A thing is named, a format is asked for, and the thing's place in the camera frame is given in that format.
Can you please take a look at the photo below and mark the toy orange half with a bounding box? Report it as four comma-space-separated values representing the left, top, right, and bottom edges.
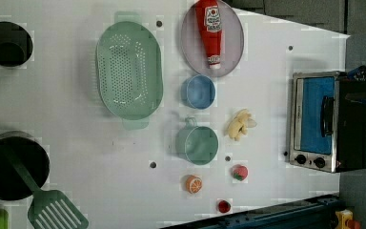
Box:
185, 176, 203, 194

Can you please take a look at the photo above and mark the toaster oven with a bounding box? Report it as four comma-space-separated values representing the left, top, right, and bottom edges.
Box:
289, 72, 366, 173

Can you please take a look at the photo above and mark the toy strawberry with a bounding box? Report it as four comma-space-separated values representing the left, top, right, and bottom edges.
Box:
217, 200, 231, 214

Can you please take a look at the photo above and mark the red ketchup bottle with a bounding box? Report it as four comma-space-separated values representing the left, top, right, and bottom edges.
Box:
194, 0, 222, 70

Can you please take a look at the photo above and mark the blue metal frame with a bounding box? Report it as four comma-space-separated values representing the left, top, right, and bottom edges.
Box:
162, 195, 345, 229

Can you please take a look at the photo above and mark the blue cup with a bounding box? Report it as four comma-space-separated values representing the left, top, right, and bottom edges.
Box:
180, 75, 216, 110

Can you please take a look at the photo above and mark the large black pot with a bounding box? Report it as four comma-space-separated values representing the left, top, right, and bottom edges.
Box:
0, 131, 50, 201

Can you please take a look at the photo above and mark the green slotted spatula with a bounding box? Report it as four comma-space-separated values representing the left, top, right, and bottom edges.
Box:
3, 148, 89, 229

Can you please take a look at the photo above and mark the green oval colander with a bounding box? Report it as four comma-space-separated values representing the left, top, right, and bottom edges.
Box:
95, 11, 163, 130

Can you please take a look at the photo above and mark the small black pot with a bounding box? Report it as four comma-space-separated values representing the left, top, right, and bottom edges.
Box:
0, 21, 33, 67

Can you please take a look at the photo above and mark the peeled toy banana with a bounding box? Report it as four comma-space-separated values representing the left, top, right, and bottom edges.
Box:
228, 109, 257, 141

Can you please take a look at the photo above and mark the green mug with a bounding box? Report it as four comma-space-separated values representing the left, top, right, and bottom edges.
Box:
175, 117, 219, 166

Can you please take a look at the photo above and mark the toy peach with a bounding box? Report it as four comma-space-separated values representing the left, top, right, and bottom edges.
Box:
233, 165, 249, 181

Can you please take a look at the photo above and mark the grey round plate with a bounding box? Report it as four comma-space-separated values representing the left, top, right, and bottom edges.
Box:
180, 0, 244, 77

